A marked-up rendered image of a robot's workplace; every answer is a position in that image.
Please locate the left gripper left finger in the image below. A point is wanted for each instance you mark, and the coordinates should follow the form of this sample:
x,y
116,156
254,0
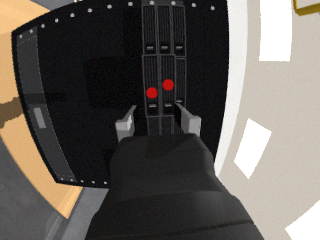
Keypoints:
x,y
126,126

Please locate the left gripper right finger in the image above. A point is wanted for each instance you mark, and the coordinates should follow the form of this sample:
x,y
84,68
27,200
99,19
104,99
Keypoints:
x,y
186,121

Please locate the black rack frame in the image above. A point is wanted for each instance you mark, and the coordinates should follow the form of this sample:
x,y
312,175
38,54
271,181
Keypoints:
x,y
78,70

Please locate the flat tan wooden board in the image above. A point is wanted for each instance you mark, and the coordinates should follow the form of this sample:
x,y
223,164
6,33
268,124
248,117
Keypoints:
x,y
14,129

